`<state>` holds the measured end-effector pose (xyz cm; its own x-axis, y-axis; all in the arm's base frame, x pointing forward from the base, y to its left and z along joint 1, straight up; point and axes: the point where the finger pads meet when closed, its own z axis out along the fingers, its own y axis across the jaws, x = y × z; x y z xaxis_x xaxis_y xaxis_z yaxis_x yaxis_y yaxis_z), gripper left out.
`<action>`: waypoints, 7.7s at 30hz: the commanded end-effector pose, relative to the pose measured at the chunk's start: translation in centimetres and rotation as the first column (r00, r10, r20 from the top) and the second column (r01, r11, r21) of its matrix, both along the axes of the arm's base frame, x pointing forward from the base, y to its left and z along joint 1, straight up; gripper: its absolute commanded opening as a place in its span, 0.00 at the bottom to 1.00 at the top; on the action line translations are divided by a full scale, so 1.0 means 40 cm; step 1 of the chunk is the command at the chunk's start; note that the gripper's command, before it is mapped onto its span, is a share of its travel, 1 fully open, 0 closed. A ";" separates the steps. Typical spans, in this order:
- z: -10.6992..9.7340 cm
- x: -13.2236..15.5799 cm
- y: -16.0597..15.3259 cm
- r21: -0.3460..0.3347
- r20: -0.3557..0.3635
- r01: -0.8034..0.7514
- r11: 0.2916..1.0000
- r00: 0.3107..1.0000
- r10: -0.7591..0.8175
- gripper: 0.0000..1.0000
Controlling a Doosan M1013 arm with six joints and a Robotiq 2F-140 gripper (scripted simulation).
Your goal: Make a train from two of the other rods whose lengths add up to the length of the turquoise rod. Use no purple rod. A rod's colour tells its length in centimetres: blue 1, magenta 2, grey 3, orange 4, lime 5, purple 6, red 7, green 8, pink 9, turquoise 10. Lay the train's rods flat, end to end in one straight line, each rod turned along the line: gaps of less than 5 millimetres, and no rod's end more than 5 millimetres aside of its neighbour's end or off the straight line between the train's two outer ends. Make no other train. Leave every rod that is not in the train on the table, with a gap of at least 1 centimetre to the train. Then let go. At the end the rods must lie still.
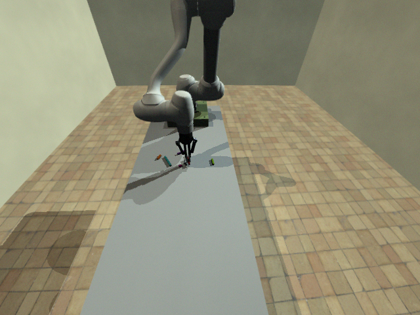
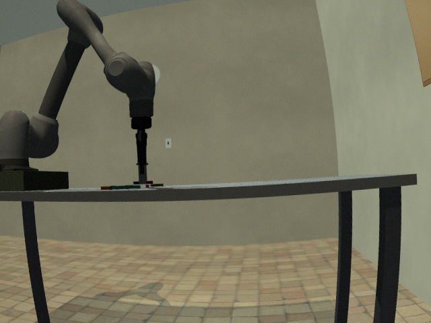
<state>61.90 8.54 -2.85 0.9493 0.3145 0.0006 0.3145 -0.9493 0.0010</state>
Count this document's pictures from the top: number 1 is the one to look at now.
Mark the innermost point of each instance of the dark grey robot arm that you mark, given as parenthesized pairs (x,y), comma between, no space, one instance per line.
(153,107)

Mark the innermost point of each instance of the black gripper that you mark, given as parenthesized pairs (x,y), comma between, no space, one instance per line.
(184,139)

